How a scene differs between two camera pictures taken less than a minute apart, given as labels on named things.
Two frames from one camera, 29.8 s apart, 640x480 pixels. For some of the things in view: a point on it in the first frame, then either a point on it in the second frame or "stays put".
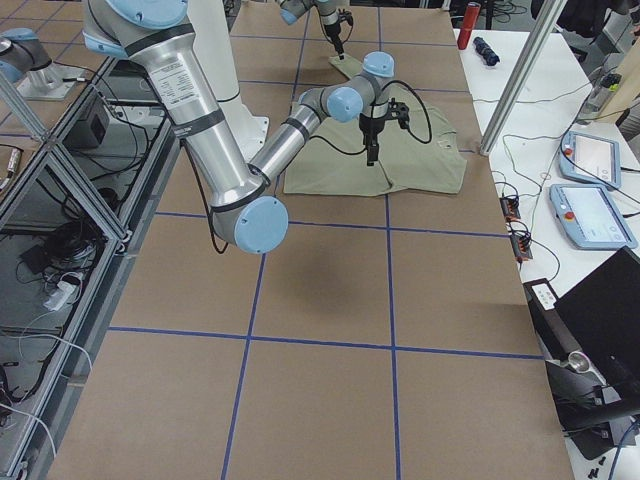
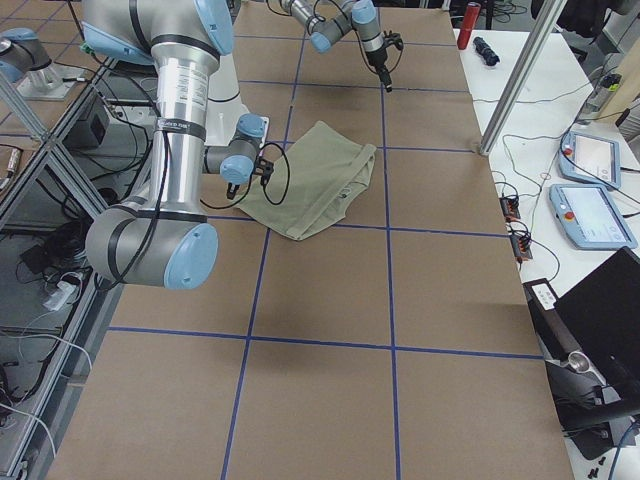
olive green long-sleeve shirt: [347, 66] -> [318, 181]
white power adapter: [59, 296] stays put
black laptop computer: [603, 312] stays put
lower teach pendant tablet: [590, 217] stays put
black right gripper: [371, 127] -> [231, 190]
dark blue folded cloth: [486, 51] stays put
